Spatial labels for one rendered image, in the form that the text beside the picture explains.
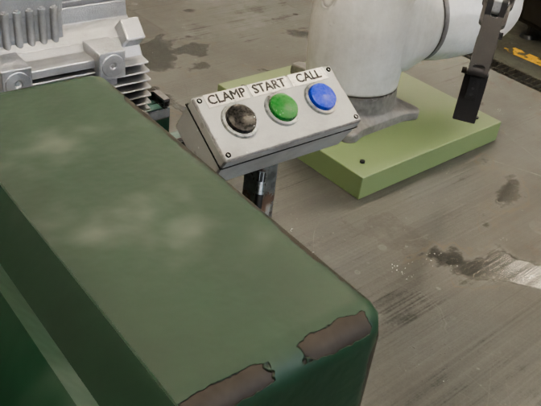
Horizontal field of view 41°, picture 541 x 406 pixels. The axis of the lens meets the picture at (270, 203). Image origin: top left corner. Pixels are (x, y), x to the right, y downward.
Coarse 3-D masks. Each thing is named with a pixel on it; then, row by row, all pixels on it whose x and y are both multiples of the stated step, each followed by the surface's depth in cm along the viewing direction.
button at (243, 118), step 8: (240, 104) 67; (232, 112) 66; (240, 112) 66; (248, 112) 67; (232, 120) 66; (240, 120) 66; (248, 120) 66; (256, 120) 67; (232, 128) 66; (240, 128) 66; (248, 128) 66
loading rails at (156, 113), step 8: (152, 88) 101; (152, 96) 100; (160, 96) 98; (152, 104) 99; (160, 104) 99; (168, 104) 99; (152, 112) 98; (160, 112) 98; (168, 112) 99; (160, 120) 99; (168, 120) 100; (168, 128) 101; (176, 136) 92; (184, 144) 90
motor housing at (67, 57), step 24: (72, 0) 76; (96, 0) 77; (120, 0) 78; (72, 24) 76; (96, 24) 77; (0, 48) 71; (24, 48) 72; (48, 48) 74; (72, 48) 75; (48, 72) 72; (72, 72) 74; (144, 72) 80; (144, 96) 79
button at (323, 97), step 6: (318, 84) 72; (312, 90) 71; (318, 90) 72; (324, 90) 72; (330, 90) 72; (312, 96) 71; (318, 96) 71; (324, 96) 72; (330, 96) 72; (312, 102) 71; (318, 102) 71; (324, 102) 71; (330, 102) 72; (324, 108) 71; (330, 108) 72
